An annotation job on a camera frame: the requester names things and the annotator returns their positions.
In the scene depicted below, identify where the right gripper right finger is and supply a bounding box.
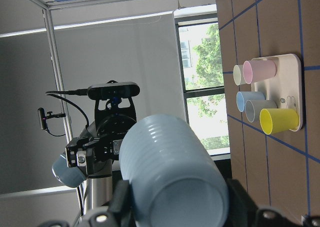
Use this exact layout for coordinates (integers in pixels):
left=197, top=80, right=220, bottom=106
left=226, top=178, right=320, bottom=227

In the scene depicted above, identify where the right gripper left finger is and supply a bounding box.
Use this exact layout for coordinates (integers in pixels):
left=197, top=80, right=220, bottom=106
left=37, top=179, right=133, bottom=227

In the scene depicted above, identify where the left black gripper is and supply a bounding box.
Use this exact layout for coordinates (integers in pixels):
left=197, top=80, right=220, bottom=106
left=65, top=97, right=137, bottom=175

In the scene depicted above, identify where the light blue ribbed cup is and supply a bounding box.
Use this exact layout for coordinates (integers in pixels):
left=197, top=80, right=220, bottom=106
left=119, top=114, right=229, bottom=227

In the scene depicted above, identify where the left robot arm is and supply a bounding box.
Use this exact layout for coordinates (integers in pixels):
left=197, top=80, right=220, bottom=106
left=52, top=97, right=137, bottom=214

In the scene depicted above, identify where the yellow plastic cup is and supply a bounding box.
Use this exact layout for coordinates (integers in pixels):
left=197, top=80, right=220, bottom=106
left=259, top=108, right=299, bottom=135

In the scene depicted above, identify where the grey plastic cup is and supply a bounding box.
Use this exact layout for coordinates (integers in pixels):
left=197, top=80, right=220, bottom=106
left=245, top=100, right=278, bottom=123

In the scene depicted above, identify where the blue plastic cup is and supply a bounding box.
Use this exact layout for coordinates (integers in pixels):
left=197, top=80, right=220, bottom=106
left=235, top=90, right=266, bottom=112

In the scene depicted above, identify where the pale green plastic cup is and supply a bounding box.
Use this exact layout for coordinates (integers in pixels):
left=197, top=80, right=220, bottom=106
left=233, top=64, right=246, bottom=86

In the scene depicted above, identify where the pink plastic cup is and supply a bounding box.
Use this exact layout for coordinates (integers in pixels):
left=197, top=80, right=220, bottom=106
left=242, top=60, right=277, bottom=84

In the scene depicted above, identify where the cream plastic tray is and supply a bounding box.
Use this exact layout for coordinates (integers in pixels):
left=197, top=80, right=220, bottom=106
left=251, top=53, right=304, bottom=132

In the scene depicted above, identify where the side mounted black camera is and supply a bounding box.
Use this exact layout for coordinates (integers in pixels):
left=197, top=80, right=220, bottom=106
left=37, top=107, right=66, bottom=131

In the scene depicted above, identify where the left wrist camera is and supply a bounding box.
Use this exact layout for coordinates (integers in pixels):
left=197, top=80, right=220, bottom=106
left=87, top=81, right=140, bottom=100

